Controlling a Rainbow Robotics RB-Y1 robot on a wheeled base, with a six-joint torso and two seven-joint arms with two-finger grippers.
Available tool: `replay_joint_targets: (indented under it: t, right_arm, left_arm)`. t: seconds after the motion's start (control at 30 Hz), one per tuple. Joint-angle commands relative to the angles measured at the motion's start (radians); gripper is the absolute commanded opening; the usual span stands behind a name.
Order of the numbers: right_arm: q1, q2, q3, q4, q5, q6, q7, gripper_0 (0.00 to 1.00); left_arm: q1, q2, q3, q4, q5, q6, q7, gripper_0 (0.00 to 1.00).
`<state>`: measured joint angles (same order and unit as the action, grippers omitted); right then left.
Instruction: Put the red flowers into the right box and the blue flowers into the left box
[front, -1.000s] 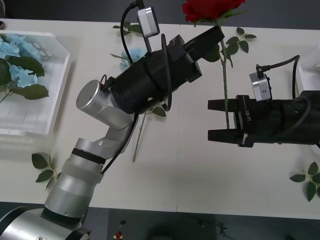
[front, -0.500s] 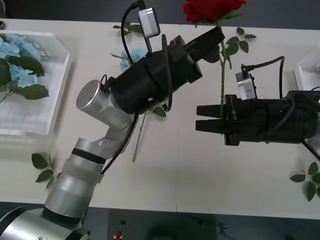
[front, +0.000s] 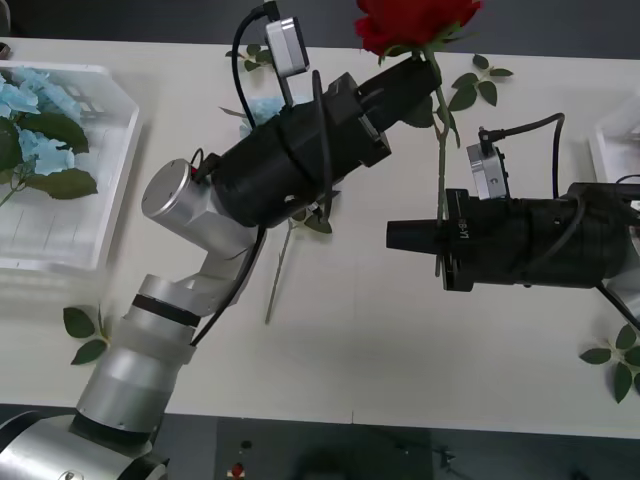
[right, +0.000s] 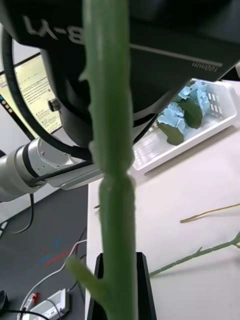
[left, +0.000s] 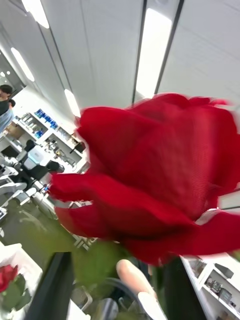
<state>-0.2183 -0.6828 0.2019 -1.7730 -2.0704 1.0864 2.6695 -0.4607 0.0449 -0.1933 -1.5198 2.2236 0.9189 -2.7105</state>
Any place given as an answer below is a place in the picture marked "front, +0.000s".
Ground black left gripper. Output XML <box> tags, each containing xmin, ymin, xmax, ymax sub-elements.
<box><xmin>276</xmin><ymin>59</ymin><xmax>445</xmax><ymax>197</ymax></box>

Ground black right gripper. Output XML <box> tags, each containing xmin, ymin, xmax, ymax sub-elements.
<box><xmin>385</xmin><ymin>188</ymin><xmax>524</xmax><ymax>293</ymax></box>

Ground red rose with green stem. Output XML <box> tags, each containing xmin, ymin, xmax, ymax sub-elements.
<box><xmin>353</xmin><ymin>0</ymin><xmax>485</xmax><ymax>277</ymax></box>

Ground pale blue flower with leaves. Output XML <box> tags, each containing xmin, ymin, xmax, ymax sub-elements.
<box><xmin>218</xmin><ymin>96</ymin><xmax>343</xmax><ymax>325</ymax></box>
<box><xmin>0</xmin><ymin>66</ymin><xmax>99</xmax><ymax>207</ymax></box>

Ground loose green leaf twig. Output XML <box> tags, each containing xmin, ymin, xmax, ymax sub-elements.
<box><xmin>62</xmin><ymin>304</ymin><xmax>112</xmax><ymax>366</ymax></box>
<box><xmin>224</xmin><ymin>43</ymin><xmax>275</xmax><ymax>72</ymax></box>
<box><xmin>578</xmin><ymin>323</ymin><xmax>640</xmax><ymax>405</ymax></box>
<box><xmin>448</xmin><ymin>53</ymin><xmax>515</xmax><ymax>112</ymax></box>

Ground shallow white box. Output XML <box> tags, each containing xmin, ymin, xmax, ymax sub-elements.
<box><xmin>0</xmin><ymin>62</ymin><xmax>142</xmax><ymax>274</ymax></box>
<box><xmin>588</xmin><ymin>93</ymin><xmax>640</xmax><ymax>187</ymax></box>

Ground pale grey right wrist camera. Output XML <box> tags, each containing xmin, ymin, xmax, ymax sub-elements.
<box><xmin>466</xmin><ymin>141</ymin><xmax>512</xmax><ymax>201</ymax></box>

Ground pale grey wrist camera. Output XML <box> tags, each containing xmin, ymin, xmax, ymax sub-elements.
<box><xmin>466</xmin><ymin>141</ymin><xmax>512</xmax><ymax>201</ymax></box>
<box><xmin>263</xmin><ymin>16</ymin><xmax>312</xmax><ymax>109</ymax></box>

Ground pale grey left wrist camera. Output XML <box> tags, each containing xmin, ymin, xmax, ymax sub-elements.
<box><xmin>263</xmin><ymin>16</ymin><xmax>312</xmax><ymax>109</ymax></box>

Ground black left camera cable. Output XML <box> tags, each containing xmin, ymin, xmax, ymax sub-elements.
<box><xmin>189</xmin><ymin>1</ymin><xmax>335</xmax><ymax>349</ymax></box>

